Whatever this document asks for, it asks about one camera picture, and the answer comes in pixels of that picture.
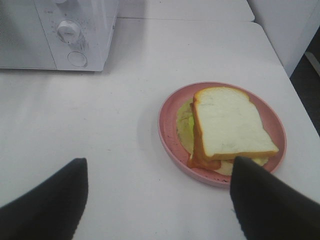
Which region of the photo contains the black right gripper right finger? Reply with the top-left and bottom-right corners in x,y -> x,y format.
230,156 -> 320,240

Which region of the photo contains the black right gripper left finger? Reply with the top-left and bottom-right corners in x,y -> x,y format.
0,158 -> 89,240

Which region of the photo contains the toast sandwich with lettuce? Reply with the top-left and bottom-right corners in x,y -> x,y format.
176,87 -> 279,176

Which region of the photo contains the pink round plate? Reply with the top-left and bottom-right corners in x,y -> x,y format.
158,81 -> 287,188

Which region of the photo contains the round white door button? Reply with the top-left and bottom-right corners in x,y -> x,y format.
67,51 -> 88,67

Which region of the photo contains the white timer knob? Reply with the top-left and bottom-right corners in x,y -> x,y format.
56,20 -> 81,45

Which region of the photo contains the white microwave door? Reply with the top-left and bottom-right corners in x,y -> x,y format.
0,0 -> 56,70

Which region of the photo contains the white microwave oven body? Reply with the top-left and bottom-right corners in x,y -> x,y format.
0,0 -> 119,72

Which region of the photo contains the upper white power knob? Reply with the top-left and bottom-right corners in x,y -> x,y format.
51,0 -> 67,4

